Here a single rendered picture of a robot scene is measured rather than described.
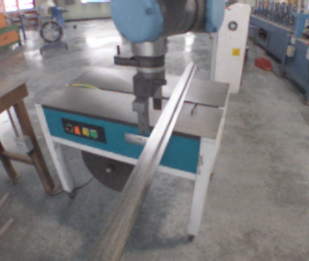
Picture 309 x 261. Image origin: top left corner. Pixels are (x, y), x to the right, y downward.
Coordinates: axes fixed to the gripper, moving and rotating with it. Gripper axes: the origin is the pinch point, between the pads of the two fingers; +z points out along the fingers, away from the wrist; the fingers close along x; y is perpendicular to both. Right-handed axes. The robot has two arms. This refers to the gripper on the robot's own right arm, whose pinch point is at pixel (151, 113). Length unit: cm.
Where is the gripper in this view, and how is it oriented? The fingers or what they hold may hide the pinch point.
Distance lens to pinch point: 63.1
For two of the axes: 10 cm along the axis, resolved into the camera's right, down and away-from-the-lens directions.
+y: 9.6, 1.4, -2.4
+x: 2.8, -5.4, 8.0
